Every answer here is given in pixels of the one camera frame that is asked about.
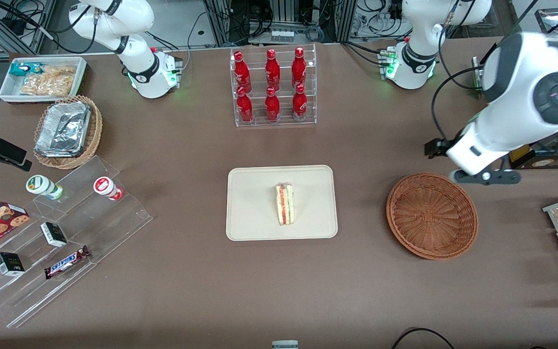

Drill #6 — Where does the red lid yogurt cup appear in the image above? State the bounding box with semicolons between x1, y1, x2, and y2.
93;176;124;201

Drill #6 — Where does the red cola bottle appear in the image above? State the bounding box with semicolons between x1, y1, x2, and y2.
265;48;281;92
292;47;307;90
292;83;308;121
236;86;254;124
264;86;280;122
233;51;253;94

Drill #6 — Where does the aluminium equipment rack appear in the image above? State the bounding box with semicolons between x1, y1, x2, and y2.
204;0;357;45

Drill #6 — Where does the teal snack packet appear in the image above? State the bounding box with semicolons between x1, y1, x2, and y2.
9;63;45;78

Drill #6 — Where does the white rectangular snack bin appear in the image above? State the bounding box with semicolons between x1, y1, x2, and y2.
0;56;88;104

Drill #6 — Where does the clear acrylic bottle rack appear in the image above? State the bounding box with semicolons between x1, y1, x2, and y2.
230;44;317;127

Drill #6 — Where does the clear acrylic stepped display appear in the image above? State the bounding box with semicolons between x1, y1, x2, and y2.
0;155;154;329

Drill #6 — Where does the light oval wicker basket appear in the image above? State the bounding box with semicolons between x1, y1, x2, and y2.
33;95;103;170

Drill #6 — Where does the black floor cable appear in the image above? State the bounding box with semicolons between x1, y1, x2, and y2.
390;327;455;349

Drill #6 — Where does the triangular sandwich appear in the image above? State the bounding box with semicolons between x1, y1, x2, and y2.
274;182;295;226

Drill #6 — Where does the clear bag of crackers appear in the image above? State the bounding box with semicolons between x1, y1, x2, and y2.
42;65;77;79
20;74;75;96

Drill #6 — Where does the brown round wicker basket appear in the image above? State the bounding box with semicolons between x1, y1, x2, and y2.
386;172;479;261

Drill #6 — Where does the beige rectangular tray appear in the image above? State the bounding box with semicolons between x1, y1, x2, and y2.
226;165;339;241

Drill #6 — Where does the stack of foil trays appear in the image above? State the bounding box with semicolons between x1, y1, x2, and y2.
34;101;92;158

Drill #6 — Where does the green lid yogurt cup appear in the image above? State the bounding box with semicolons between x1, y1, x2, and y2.
26;174;64;201

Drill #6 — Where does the small black box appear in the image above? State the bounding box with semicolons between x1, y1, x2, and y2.
0;252;25;277
40;222;68;248

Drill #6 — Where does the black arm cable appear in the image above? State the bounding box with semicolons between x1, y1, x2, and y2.
431;67;484;142

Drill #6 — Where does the brown Snickers bar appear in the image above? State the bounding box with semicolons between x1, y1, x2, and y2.
44;245;91;280

